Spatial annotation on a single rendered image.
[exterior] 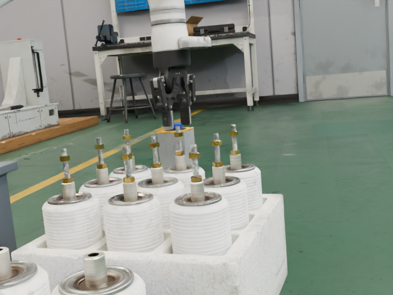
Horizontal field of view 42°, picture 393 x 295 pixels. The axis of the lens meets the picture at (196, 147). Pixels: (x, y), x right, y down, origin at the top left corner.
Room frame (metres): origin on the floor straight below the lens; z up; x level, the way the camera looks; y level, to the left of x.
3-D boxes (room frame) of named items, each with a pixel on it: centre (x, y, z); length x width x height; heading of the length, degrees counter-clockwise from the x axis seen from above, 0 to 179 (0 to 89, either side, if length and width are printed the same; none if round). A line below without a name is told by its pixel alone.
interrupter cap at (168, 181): (0.94, 0.08, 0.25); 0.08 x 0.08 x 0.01
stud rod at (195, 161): (0.79, 0.00, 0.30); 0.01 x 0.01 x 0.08
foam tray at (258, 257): (0.94, 0.08, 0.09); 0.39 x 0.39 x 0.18; 70
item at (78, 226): (0.87, 0.23, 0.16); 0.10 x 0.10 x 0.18
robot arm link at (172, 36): (1.05, 0.02, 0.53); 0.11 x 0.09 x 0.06; 60
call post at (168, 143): (1.24, 0.05, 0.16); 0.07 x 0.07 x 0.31; 70
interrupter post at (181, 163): (1.06, 0.03, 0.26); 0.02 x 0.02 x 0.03
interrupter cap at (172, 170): (1.06, 0.03, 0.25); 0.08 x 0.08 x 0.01
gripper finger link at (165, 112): (1.01, 0.06, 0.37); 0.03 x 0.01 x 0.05; 150
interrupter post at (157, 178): (0.94, 0.08, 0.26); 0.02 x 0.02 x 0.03
